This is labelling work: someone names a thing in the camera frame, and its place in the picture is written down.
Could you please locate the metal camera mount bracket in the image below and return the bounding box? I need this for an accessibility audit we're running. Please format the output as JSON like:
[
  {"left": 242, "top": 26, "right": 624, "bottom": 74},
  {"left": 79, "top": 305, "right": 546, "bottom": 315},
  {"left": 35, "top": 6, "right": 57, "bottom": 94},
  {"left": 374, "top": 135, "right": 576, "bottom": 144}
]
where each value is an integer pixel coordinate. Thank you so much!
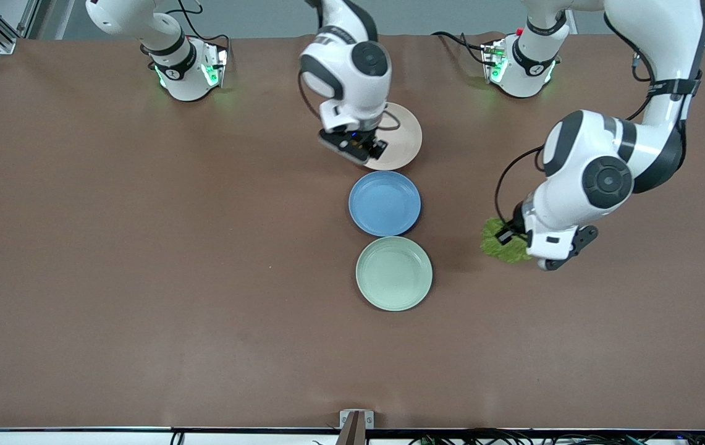
[{"left": 339, "top": 409, "right": 374, "bottom": 445}]

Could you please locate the blue round plate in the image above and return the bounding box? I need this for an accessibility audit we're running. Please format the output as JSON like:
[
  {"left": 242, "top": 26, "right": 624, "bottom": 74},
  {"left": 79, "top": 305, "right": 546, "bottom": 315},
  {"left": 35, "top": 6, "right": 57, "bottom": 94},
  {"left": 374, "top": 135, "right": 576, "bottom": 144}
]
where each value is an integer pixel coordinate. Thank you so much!
[{"left": 348, "top": 171, "right": 422, "bottom": 237}]

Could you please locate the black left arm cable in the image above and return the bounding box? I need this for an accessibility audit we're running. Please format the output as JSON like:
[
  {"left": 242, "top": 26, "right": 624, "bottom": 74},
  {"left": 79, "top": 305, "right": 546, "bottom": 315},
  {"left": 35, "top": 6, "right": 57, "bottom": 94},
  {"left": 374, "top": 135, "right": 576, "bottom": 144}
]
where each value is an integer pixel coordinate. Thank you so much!
[{"left": 494, "top": 12, "right": 656, "bottom": 224}]

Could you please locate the black right base cable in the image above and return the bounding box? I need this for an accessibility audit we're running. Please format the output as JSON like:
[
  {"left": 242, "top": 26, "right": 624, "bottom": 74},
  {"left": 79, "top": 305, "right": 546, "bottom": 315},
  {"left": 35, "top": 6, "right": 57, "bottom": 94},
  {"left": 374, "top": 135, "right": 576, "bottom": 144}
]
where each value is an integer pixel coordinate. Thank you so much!
[{"left": 167, "top": 0, "right": 231, "bottom": 59}]

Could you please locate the light green round plate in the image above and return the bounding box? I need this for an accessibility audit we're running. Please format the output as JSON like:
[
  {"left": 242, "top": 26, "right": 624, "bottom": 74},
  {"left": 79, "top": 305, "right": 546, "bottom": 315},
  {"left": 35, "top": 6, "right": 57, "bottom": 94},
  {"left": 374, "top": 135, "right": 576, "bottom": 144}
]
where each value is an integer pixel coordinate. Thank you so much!
[{"left": 355, "top": 236, "right": 434, "bottom": 312}]

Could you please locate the black base cable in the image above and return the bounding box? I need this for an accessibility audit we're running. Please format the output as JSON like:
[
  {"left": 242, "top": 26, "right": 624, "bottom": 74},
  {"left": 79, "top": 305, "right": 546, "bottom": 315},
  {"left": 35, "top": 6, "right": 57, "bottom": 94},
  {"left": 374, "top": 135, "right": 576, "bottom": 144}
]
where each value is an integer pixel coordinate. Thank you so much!
[
  {"left": 167, "top": 0, "right": 231, "bottom": 59},
  {"left": 431, "top": 31, "right": 489, "bottom": 66}
]

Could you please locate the green lettuce leaf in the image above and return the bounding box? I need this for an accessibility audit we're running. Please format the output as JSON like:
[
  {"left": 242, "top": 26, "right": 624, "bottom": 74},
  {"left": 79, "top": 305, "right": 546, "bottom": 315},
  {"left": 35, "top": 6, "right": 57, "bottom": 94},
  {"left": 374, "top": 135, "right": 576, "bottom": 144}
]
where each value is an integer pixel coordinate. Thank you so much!
[{"left": 481, "top": 216, "right": 533, "bottom": 265}]

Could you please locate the beige round plate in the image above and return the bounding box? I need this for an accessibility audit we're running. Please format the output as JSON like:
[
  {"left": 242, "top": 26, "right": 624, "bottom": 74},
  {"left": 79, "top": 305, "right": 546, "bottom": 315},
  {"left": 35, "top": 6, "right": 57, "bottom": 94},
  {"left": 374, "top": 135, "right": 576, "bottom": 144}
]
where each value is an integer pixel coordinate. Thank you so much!
[{"left": 361, "top": 102, "right": 423, "bottom": 171}]

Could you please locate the black left base cable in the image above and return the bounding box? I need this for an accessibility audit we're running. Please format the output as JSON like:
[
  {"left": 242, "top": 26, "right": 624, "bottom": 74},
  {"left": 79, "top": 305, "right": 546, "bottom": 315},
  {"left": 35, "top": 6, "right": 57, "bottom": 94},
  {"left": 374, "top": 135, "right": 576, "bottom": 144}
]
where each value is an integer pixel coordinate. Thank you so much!
[{"left": 431, "top": 31, "right": 489, "bottom": 66}]

